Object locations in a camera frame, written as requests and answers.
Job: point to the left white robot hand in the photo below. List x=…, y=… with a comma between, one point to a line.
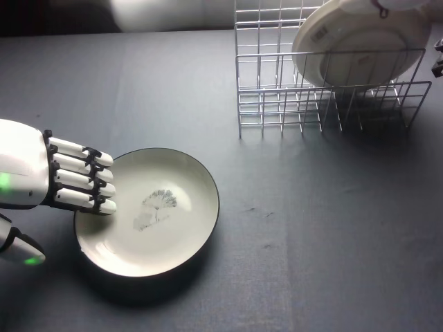
x=20, y=166

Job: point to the grey table cloth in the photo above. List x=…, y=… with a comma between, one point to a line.
x=311, y=224

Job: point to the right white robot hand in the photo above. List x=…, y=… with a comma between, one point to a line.
x=405, y=4

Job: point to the white plate with leaf print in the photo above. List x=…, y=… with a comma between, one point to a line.
x=363, y=41
x=166, y=235

